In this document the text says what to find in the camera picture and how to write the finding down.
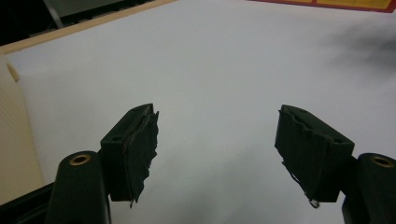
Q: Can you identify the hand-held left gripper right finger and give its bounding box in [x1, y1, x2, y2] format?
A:
[274, 104, 356, 209]

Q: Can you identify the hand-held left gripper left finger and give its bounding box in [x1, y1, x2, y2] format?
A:
[99, 103, 160, 209]

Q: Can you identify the cream ribbed plastic container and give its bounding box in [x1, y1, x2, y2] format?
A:
[0, 50, 45, 206]

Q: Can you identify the red and yellow board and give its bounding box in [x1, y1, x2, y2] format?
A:
[248, 0, 396, 14]

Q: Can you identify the grey metal stand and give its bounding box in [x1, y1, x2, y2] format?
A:
[42, 0, 65, 30]

